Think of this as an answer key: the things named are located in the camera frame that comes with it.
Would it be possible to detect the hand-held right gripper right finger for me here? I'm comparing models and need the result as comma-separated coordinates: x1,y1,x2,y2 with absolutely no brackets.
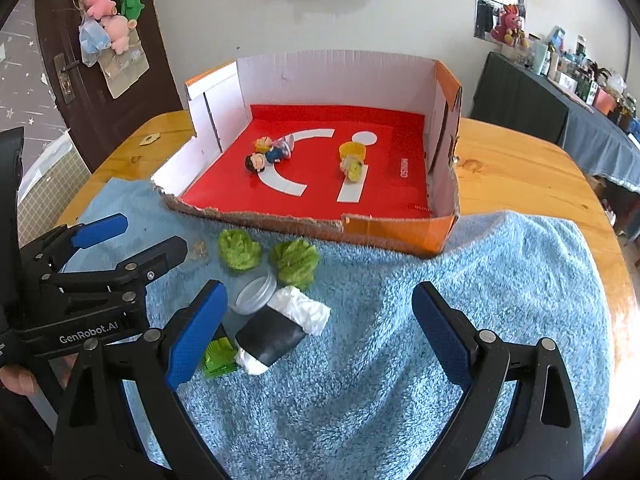
411,281,586,480

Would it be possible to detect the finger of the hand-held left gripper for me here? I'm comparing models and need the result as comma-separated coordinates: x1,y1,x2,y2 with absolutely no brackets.
19,213,129,286
37,236,189,311

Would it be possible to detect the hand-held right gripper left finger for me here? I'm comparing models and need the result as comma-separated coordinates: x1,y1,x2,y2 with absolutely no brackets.
52,280,231,480

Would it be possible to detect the black-wrapped green foil packet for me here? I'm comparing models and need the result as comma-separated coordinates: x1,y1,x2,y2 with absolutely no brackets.
201,322,240,380

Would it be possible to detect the clear round plastic lid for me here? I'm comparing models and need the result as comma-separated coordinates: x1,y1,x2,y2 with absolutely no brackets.
227,267,278,316

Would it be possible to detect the black-wrapped white tissue roll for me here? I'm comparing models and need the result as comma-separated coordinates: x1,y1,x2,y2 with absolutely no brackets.
234,285,332,376

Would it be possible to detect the green yarn ball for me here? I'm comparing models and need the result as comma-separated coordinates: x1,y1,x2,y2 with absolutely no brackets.
218,229,263,272
269,238,321,291

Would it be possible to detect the orange cardboard box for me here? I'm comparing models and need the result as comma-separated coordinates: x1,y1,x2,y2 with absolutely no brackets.
150,49,463,260

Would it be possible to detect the black-haired blue figurine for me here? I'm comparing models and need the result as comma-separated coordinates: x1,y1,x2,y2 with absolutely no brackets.
244,146,293,173

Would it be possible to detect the blond pink figurine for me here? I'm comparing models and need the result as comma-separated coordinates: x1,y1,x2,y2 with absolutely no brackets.
254,135,296,153

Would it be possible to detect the pink and yellow crinkled wrapper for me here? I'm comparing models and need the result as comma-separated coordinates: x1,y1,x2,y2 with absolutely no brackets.
340,156,365,183

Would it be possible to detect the yellow bottle cap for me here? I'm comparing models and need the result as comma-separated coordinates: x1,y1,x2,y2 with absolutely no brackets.
338,141,371,163

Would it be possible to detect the person's left hand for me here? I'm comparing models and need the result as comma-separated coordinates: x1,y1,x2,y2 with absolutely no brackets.
0,364,40,397

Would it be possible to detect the small clear plastic dome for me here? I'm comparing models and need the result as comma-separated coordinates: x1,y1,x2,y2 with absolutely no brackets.
182,240,211,266

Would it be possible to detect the light blue towel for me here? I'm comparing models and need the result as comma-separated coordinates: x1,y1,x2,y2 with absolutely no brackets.
75,175,613,480

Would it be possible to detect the dark brown door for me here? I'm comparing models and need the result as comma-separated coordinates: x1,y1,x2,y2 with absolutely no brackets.
32,0,186,173

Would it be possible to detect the green plush toy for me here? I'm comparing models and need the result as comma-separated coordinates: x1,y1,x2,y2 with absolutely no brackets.
119,0,147,23

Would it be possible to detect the side table with dark cloth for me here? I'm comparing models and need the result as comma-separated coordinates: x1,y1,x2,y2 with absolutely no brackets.
470,51,640,241

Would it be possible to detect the row of bottles and jars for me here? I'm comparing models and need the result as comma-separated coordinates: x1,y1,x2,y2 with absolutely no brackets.
500,25,640,136

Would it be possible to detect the pink rabbit plush toy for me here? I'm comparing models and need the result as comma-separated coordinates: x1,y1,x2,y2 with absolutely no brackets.
490,4,526,46

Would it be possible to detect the metal door handle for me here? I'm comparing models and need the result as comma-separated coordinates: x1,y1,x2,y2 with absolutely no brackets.
54,52,83,106

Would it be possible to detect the wall mirror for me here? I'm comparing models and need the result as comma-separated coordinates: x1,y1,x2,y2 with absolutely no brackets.
474,0,528,43

